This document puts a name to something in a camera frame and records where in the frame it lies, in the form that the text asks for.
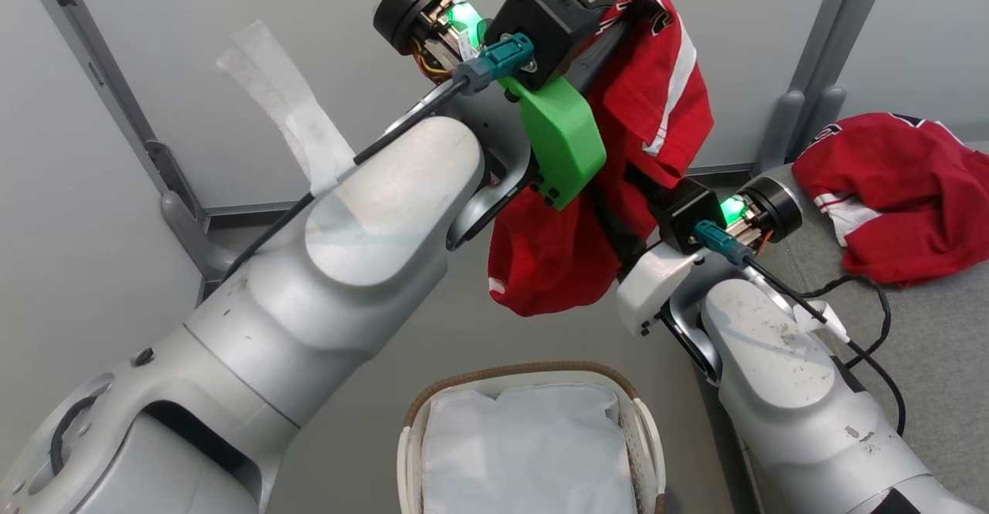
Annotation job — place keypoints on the long white tape strip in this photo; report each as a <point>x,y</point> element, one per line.
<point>286,97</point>

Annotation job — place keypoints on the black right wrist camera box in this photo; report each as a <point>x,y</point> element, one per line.
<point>688,216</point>

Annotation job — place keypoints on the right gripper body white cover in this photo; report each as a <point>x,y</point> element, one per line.
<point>657,282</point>

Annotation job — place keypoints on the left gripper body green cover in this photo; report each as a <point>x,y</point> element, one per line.
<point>560,139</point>

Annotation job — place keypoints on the short white tape strip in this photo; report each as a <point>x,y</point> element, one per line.
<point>823,321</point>

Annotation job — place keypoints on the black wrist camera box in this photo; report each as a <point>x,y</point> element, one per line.
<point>541,27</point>
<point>688,216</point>

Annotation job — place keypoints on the grey partition foot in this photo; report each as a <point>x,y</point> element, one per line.
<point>193,239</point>

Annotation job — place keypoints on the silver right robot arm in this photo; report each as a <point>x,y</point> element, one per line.
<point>773,379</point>

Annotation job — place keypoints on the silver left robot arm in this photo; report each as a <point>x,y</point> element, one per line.
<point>309,305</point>

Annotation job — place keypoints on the grey double partition post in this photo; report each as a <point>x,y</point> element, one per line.
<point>819,66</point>

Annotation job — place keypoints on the white basket liner cloth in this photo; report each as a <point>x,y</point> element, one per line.
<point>533,452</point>

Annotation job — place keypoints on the red sports jersey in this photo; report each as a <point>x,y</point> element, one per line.
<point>912,189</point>
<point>541,267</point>

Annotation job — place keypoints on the grey partition corner post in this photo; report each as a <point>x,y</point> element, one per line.
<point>116,89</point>

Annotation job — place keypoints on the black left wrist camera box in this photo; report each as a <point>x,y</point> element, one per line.
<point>541,27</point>

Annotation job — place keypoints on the grey fabric sofa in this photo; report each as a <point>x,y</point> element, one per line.
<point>943,359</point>

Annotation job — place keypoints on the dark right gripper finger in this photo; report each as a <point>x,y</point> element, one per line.
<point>618,232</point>

